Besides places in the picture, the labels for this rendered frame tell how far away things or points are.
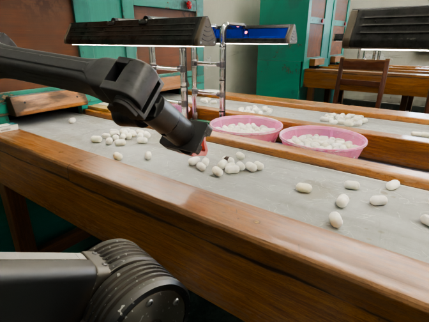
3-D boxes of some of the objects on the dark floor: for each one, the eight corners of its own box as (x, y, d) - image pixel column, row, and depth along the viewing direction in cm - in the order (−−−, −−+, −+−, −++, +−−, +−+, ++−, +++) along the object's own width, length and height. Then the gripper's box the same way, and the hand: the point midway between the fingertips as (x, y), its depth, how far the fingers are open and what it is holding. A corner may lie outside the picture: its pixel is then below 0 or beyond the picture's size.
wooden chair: (308, 161, 295) (319, 58, 262) (327, 150, 324) (339, 56, 292) (356, 174, 267) (376, 61, 235) (373, 160, 297) (392, 58, 264)
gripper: (140, 131, 62) (183, 161, 75) (179, 140, 57) (218, 171, 69) (155, 101, 64) (195, 135, 76) (194, 108, 58) (230, 144, 71)
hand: (204, 151), depth 72 cm, fingers closed
